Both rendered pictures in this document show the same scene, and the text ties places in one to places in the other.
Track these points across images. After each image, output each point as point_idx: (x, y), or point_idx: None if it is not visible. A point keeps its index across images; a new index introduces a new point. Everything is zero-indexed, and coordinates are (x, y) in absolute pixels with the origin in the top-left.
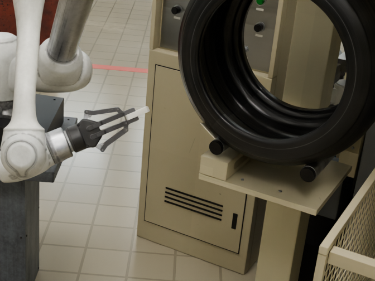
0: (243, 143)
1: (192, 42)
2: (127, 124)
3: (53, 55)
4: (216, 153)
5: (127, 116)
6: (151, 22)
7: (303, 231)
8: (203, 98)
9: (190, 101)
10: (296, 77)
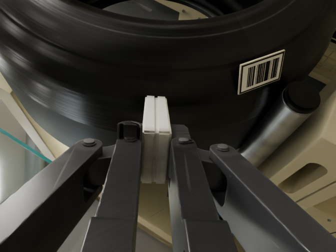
0: (301, 2)
1: (47, 0)
2: (190, 140)
3: None
4: (316, 97)
5: (149, 127)
6: None
7: None
8: (181, 28)
9: (178, 97)
10: None
